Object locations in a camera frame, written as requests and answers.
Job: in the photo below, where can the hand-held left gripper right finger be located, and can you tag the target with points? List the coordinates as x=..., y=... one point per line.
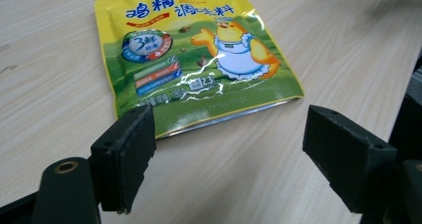
x=348, y=157

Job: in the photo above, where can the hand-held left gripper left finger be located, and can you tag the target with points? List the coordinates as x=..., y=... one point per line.
x=121, y=157

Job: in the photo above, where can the dark chair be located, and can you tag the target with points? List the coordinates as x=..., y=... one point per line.
x=407, y=117

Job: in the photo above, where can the yellow green seasoning pouch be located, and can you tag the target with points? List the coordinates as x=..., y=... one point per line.
x=185, y=58

